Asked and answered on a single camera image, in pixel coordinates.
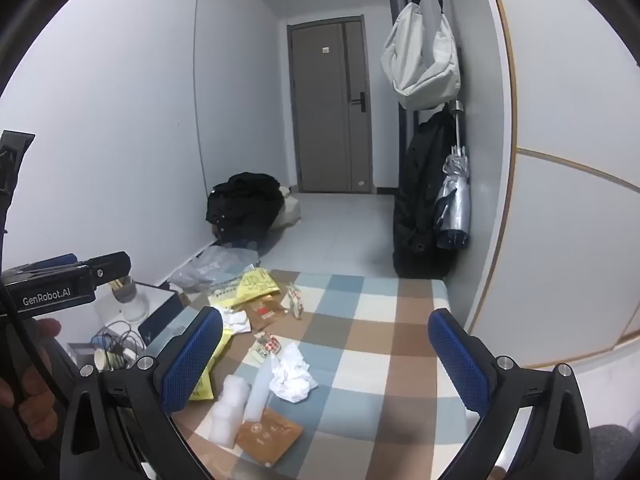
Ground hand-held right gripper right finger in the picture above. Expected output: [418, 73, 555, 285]
[428, 308, 608, 480]

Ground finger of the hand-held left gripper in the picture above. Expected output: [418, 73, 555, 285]
[0, 254, 79, 277]
[75, 251, 132, 283]

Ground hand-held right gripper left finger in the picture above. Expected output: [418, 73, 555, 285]
[60, 306, 223, 480]

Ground plain yellow plastic bag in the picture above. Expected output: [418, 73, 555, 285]
[189, 324, 237, 402]

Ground small white tissue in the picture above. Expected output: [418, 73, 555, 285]
[220, 307, 252, 334]

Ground translucent white plastic wrapper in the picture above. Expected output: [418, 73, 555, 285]
[207, 374, 251, 449]

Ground clear labelled packet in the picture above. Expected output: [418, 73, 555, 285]
[207, 277, 257, 307]

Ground small checkered wrapper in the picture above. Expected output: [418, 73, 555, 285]
[251, 332, 284, 364]

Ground brown red-printed sachet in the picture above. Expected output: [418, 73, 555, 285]
[251, 297, 289, 332]

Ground large white tissue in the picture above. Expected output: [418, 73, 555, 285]
[269, 342, 319, 404]

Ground plain brown sachet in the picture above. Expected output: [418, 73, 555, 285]
[234, 406, 305, 469]

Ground tall checkered snack wrapper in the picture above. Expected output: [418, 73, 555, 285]
[284, 282, 307, 321]

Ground white shoulder bag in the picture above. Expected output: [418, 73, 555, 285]
[382, 0, 461, 111]

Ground person's left hand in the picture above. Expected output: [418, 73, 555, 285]
[0, 317, 63, 428]

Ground cup with chopsticks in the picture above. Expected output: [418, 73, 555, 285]
[110, 275, 150, 324]

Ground white bedside table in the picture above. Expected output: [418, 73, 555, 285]
[64, 280, 182, 377]

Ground dark blue box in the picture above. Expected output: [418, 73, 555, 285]
[137, 287, 184, 347]

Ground paper cup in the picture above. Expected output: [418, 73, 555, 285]
[93, 347, 127, 374]

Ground plaid bed sheet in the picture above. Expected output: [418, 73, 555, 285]
[172, 269, 506, 480]

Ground clear plastic bag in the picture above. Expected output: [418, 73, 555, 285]
[169, 241, 262, 295]

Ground black clothes pile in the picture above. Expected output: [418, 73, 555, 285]
[206, 172, 286, 247]

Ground silver folded umbrella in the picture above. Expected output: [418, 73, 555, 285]
[434, 100, 474, 251]

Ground black hanging jacket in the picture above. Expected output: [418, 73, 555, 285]
[392, 109, 472, 279]

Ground white wood-trimmed wardrobe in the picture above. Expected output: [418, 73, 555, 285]
[444, 0, 640, 377]

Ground white cloth bag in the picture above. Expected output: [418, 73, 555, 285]
[270, 186, 302, 232]

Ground person's grey trouser leg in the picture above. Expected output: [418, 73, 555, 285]
[589, 424, 639, 480]

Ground grey door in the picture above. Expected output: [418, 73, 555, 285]
[287, 16, 374, 194]

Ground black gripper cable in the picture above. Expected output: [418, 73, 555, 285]
[0, 280, 69, 408]

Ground tangled cables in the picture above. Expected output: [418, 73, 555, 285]
[91, 321, 147, 362]

